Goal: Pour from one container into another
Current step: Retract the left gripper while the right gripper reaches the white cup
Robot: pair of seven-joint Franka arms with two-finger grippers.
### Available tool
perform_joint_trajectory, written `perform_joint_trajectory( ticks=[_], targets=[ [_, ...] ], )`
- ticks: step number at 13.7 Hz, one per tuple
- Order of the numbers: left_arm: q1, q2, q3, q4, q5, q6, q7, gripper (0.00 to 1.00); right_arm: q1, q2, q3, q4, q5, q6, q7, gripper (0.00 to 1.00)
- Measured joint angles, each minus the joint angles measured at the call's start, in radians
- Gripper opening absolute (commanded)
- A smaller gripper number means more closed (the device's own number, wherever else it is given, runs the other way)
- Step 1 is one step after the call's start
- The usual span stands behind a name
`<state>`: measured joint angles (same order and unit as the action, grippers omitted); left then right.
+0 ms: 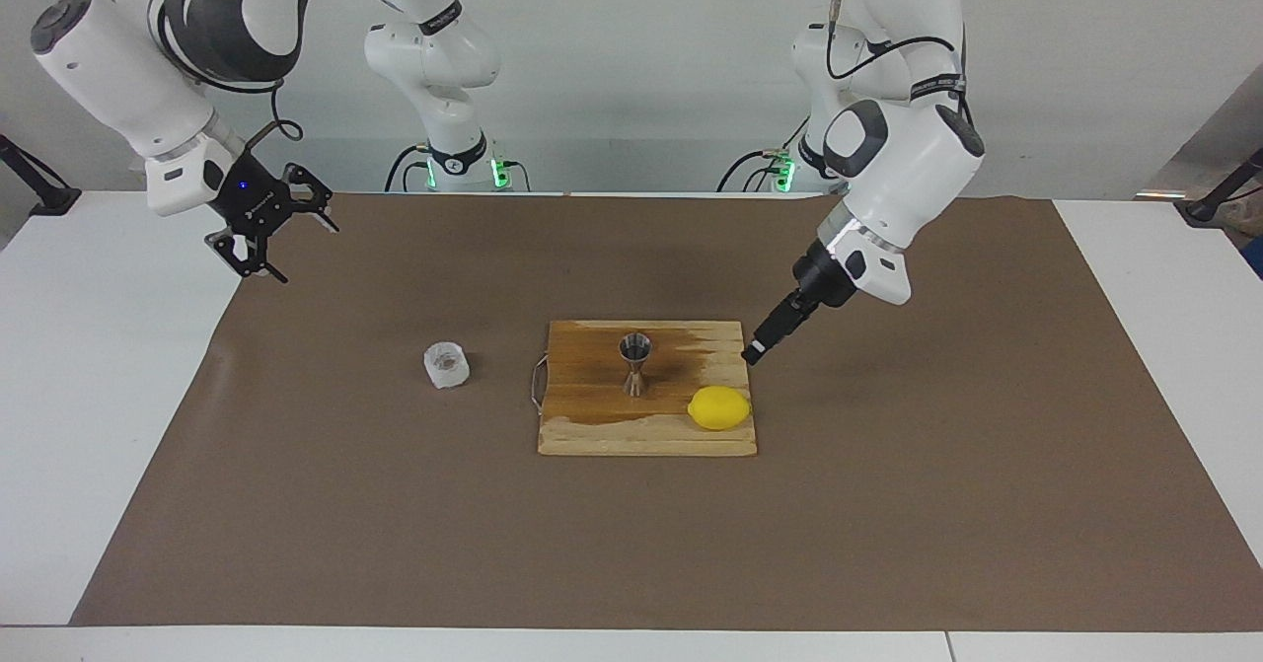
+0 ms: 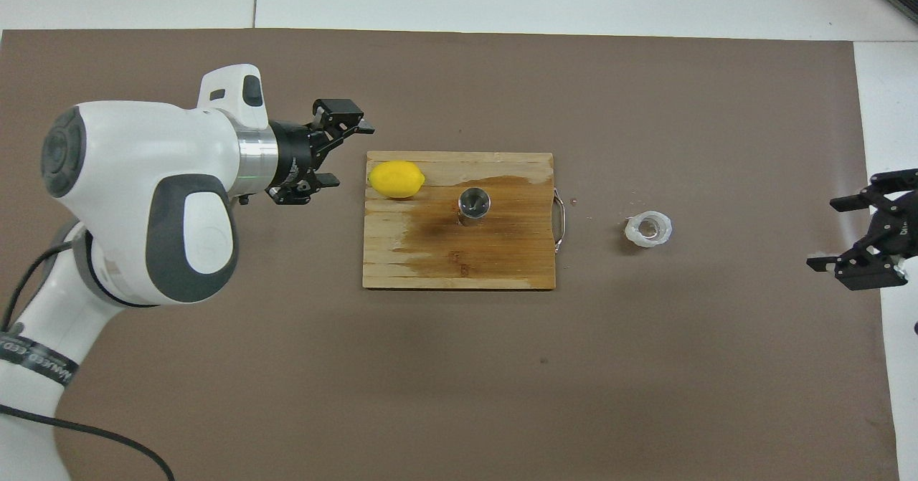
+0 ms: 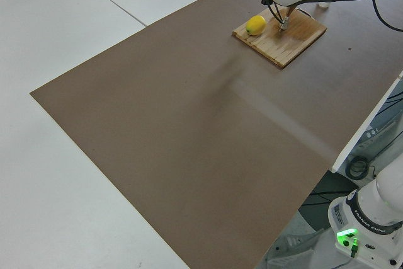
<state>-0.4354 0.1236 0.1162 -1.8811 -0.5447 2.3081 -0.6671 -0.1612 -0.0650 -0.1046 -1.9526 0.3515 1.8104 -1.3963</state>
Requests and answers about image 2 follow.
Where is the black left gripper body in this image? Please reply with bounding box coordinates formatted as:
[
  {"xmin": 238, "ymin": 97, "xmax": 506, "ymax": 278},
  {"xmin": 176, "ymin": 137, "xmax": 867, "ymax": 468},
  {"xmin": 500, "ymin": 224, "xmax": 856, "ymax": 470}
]
[{"xmin": 270, "ymin": 121, "xmax": 321, "ymax": 189}]

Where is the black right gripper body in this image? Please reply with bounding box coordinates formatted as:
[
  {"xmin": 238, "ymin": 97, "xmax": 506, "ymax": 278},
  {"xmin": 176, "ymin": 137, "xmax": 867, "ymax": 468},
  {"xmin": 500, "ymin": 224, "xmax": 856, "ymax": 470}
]
[{"xmin": 871, "ymin": 197, "xmax": 918, "ymax": 264}]

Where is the steel double jigger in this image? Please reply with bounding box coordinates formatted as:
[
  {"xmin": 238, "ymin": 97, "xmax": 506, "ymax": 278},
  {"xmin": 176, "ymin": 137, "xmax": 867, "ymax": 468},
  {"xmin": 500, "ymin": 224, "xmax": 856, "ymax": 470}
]
[{"xmin": 458, "ymin": 187, "xmax": 493, "ymax": 227}]

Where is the small clear plastic cup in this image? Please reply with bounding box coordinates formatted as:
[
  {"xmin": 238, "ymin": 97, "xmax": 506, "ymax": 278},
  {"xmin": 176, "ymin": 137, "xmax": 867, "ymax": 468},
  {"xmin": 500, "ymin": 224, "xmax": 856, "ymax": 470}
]
[{"xmin": 624, "ymin": 211, "xmax": 673, "ymax": 248}]

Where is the yellow lemon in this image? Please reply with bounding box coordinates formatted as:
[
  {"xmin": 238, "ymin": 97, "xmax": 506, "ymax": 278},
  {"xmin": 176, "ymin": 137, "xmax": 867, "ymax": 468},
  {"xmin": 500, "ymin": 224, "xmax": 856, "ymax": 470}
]
[{"xmin": 368, "ymin": 161, "xmax": 426, "ymax": 199}]

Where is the wooden cutting board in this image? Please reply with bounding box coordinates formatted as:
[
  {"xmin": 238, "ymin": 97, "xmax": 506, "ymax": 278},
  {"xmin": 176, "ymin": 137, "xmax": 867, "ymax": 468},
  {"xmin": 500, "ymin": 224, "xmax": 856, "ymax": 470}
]
[{"xmin": 362, "ymin": 151, "xmax": 567, "ymax": 290}]

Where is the brown paper table mat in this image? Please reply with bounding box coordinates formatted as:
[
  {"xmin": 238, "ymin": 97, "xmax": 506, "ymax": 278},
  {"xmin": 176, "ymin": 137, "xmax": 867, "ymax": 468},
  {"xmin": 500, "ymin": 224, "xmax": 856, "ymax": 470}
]
[{"xmin": 0, "ymin": 28, "xmax": 901, "ymax": 481}]

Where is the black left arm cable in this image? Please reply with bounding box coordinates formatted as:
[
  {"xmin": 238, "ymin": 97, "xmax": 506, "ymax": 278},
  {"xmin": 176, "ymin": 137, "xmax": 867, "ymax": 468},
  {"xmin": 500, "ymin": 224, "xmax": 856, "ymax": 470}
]
[{"xmin": 0, "ymin": 241, "xmax": 176, "ymax": 481}]

